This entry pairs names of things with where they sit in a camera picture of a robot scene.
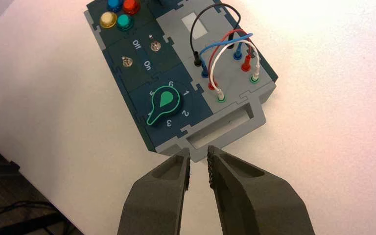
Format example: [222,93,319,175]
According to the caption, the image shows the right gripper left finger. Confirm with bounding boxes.
[117,147,191,235]

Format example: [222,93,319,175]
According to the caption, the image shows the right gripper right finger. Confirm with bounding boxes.
[207,145,316,235]

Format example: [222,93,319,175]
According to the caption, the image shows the black green rotary knob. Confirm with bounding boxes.
[146,85,184,126]

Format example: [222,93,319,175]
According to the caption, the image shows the grey and teal control box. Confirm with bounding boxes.
[83,0,279,163]

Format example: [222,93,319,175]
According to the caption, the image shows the teal push button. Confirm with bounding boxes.
[117,14,135,32]

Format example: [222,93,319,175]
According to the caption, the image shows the yellow push button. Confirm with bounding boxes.
[99,12,118,29]

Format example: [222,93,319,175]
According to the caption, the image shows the red push button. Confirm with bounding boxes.
[123,0,141,15]

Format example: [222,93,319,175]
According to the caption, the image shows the blue push button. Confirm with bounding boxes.
[107,0,124,12]

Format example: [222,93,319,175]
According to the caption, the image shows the white jumper cable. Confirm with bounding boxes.
[209,39,261,103]

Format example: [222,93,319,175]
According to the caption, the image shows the blue jumper cable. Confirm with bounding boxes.
[198,32,254,79]

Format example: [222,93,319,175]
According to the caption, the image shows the black floor cable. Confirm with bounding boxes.
[0,200,78,235]

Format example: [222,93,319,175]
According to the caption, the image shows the red jumper cable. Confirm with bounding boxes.
[207,29,254,91]

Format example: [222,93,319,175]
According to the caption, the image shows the metal toggle switch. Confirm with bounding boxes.
[121,55,134,69]
[149,34,163,52]

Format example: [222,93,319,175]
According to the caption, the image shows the black jumper cable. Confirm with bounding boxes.
[189,3,241,67]

